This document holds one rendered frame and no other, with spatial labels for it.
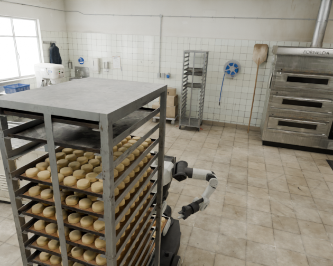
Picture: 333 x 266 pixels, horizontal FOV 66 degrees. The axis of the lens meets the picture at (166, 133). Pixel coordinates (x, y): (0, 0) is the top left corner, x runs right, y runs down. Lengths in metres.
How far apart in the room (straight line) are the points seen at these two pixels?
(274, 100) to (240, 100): 1.25
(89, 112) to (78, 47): 7.03
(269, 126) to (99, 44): 4.80
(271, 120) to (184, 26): 2.98
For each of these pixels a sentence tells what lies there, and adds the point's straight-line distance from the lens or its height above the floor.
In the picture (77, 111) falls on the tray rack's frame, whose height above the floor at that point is 1.82.
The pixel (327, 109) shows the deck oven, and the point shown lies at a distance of 5.75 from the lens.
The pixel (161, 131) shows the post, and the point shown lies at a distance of 1.46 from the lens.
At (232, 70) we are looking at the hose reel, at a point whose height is 1.41.
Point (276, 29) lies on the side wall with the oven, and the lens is 6.47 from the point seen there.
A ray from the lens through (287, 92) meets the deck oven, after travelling 5.57.
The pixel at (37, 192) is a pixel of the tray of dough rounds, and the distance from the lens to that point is 1.24.
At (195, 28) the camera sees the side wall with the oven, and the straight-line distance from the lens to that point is 6.58.
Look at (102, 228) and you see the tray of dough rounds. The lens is 1.13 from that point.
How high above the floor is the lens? 2.05
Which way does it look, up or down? 20 degrees down
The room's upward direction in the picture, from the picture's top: 3 degrees clockwise
